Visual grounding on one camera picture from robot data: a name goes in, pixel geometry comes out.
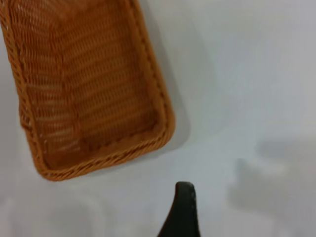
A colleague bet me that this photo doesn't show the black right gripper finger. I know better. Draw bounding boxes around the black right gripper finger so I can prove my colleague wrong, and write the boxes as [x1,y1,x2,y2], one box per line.
[157,181,201,237]

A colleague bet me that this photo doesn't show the orange woven basket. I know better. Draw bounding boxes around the orange woven basket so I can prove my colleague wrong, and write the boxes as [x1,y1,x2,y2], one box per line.
[0,0,176,182]

